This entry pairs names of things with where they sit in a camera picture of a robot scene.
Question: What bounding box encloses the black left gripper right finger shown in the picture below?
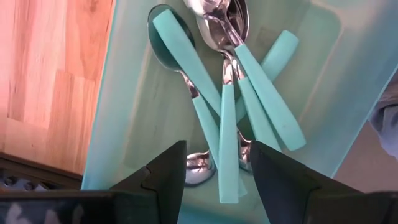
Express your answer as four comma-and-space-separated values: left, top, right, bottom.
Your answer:
250, 141, 398, 224

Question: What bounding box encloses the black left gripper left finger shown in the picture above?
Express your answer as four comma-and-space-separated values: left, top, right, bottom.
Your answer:
0, 140, 188, 224

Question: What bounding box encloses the green translucent plastic bin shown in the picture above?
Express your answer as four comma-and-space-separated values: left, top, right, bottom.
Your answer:
81, 0, 398, 224

